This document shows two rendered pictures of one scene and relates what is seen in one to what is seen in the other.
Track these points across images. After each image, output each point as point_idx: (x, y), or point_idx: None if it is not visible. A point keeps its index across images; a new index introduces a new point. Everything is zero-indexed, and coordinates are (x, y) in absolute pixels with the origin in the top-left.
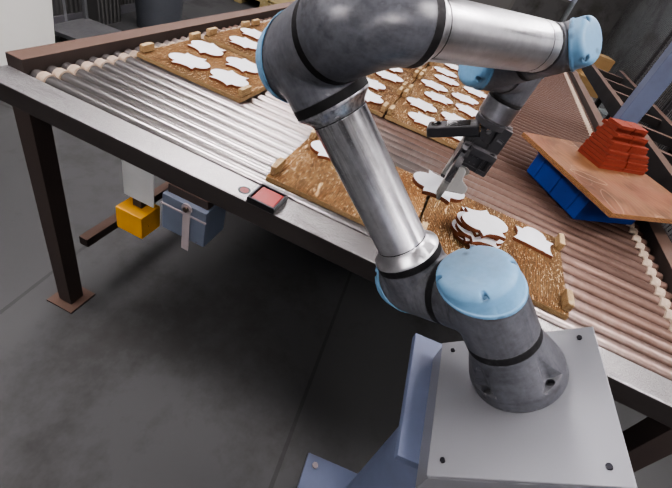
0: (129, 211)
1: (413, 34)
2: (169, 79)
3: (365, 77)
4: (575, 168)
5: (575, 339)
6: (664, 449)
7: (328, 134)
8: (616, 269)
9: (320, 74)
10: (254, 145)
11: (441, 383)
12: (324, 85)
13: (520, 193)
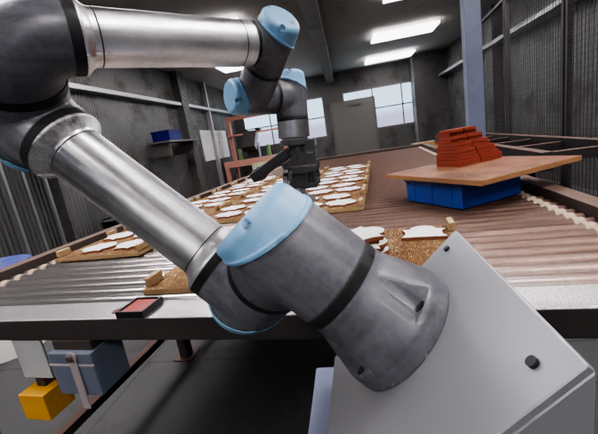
0: (31, 394)
1: (37, 20)
2: (79, 265)
3: (80, 109)
4: (437, 173)
5: (444, 253)
6: None
7: (58, 167)
8: (522, 222)
9: None
10: (143, 277)
11: (333, 405)
12: (17, 117)
13: (406, 213)
